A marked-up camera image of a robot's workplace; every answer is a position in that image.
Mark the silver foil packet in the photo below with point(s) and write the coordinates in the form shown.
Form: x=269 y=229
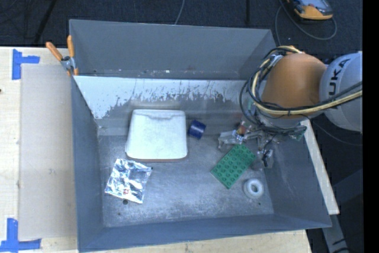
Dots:
x=122 y=183

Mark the grey metal bin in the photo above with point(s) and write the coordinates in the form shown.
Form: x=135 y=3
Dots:
x=183 y=198

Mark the small blue cup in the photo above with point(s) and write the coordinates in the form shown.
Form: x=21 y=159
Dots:
x=196 y=128

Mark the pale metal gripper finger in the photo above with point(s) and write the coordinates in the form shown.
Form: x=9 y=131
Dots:
x=225 y=145
x=227 y=135

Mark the dark green flat block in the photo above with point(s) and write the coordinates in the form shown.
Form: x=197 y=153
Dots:
x=232 y=166

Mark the pale cardboard board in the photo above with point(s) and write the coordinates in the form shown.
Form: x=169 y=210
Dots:
x=44 y=151

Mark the white plastic tub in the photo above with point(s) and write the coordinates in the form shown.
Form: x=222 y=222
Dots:
x=157 y=134

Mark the black cylinder on white bracket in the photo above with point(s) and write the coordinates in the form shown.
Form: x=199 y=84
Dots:
x=267 y=157

